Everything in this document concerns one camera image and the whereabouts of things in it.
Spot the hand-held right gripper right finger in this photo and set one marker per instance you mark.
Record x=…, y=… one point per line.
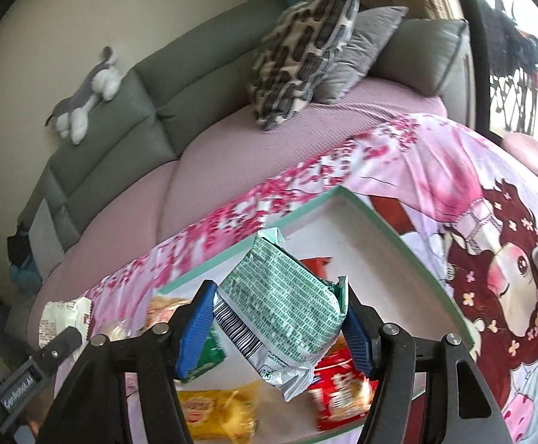
x=356, y=337

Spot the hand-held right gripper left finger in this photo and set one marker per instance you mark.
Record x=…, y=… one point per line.
x=197, y=328

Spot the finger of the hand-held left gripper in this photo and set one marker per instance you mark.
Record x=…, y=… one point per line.
x=58, y=350

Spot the bright red snack packet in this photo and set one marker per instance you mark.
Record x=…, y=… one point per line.
x=338, y=393

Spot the white green-print snack packet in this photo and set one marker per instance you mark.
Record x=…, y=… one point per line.
x=282, y=305

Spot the yellow gold snack packet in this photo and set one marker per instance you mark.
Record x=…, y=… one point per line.
x=218, y=409

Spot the white box with teal rim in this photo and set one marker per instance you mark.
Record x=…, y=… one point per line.
x=379, y=249

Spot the small green snack packet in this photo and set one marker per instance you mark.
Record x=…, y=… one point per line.
x=208, y=356

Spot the small cream white snack packet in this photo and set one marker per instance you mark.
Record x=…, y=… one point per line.
x=63, y=317

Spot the orange snack packet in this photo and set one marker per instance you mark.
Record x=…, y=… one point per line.
x=167, y=309

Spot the dark red snack packet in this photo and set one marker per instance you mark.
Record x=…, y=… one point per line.
x=317, y=266

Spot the teal cloth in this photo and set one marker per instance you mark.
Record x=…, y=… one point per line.
x=24, y=274

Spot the black bag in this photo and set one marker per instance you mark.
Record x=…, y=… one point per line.
x=18, y=247

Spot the printed pink blanket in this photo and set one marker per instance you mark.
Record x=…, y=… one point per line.
x=435, y=171

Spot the grey padded headboard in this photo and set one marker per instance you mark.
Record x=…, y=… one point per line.
x=190, y=83

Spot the pink round cushion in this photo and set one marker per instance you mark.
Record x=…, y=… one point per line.
x=527, y=155

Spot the grey white plush dog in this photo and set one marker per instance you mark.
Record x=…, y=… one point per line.
x=95, y=88

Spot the leopard print pillow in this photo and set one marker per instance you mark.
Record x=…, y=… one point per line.
x=301, y=55

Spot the grey pillow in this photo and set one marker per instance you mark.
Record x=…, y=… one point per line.
x=366, y=46

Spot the black drying rack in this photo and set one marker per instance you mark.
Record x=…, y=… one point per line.
x=511, y=46

